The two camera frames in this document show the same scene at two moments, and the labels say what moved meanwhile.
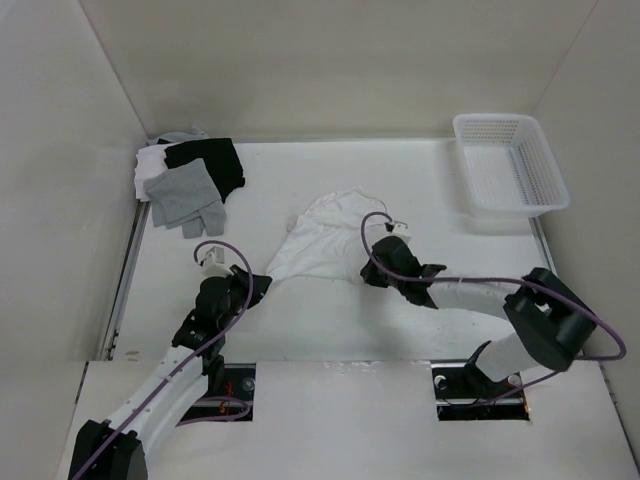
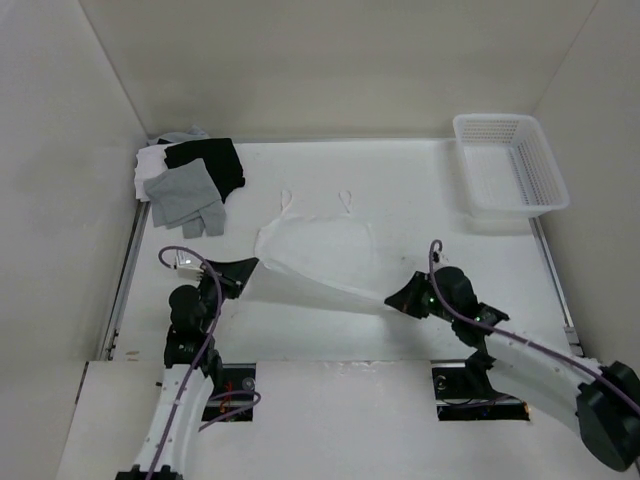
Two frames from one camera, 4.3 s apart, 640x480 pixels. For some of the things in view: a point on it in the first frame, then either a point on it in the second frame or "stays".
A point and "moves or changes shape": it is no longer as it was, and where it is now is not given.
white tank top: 326,239 moves or changes shape
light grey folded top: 177,137 stays
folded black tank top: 219,156 stays
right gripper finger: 375,276 → 417,298
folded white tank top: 150,164 stays
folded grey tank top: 185,195 stays
